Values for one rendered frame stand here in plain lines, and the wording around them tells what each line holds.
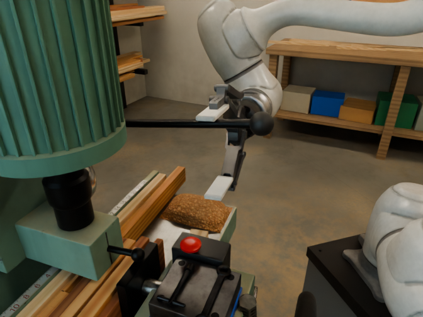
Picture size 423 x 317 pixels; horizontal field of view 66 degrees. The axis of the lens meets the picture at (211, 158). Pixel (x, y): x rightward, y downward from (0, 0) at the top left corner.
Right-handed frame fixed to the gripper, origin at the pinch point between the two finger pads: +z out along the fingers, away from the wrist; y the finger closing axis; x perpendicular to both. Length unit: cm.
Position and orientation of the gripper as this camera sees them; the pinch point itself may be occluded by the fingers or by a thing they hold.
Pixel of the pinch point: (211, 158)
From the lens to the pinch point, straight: 52.1
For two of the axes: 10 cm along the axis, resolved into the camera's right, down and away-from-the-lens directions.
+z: -3.5, 4.4, -8.3
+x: 9.3, 0.9, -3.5
